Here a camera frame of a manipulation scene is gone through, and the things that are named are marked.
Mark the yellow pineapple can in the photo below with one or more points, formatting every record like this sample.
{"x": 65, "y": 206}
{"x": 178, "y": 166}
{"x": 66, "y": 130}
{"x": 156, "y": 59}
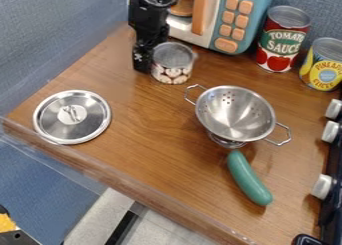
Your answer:
{"x": 324, "y": 67}

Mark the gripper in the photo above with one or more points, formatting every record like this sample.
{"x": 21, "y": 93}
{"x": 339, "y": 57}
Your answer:
{"x": 148, "y": 19}

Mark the green toy cucumber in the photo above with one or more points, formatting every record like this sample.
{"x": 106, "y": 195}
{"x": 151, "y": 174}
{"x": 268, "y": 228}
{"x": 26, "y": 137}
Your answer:
{"x": 248, "y": 177}

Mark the red tomato sauce can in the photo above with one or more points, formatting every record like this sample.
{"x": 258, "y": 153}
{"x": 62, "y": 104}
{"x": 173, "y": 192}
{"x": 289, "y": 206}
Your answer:
{"x": 281, "y": 39}

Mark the silver strainer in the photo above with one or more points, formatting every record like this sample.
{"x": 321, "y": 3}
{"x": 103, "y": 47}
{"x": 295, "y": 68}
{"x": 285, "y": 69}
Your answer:
{"x": 236, "y": 114}

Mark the toy microwave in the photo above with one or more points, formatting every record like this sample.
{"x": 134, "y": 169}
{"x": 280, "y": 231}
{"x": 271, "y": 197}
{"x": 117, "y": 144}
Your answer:
{"x": 231, "y": 19}

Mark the silver mushroom can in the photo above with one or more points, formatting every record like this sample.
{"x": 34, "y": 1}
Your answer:
{"x": 173, "y": 64}

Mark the toy stove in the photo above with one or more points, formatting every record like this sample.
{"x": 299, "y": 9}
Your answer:
{"x": 331, "y": 162}

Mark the silver lid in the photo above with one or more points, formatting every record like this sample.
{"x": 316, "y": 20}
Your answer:
{"x": 71, "y": 117}

